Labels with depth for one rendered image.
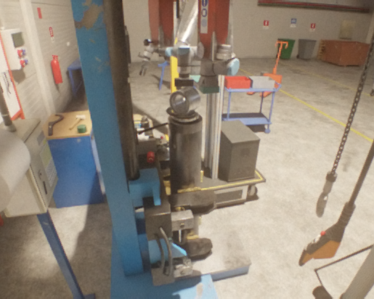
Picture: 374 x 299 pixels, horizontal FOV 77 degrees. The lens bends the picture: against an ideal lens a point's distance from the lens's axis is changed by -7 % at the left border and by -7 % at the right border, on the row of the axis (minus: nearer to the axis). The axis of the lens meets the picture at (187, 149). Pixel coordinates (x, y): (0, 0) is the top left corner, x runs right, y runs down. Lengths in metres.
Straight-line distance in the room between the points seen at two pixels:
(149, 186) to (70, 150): 1.55
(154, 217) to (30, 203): 0.63
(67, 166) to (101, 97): 1.70
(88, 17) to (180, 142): 0.81
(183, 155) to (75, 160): 1.64
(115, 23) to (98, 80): 0.31
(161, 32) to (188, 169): 0.83
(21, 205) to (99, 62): 0.80
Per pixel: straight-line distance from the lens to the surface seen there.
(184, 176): 1.63
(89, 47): 1.35
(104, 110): 1.42
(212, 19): 1.23
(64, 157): 2.93
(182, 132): 1.47
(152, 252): 1.70
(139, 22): 12.12
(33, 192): 1.37
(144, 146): 1.92
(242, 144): 2.71
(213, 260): 2.36
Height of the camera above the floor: 2.05
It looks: 29 degrees down
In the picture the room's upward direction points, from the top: straight up
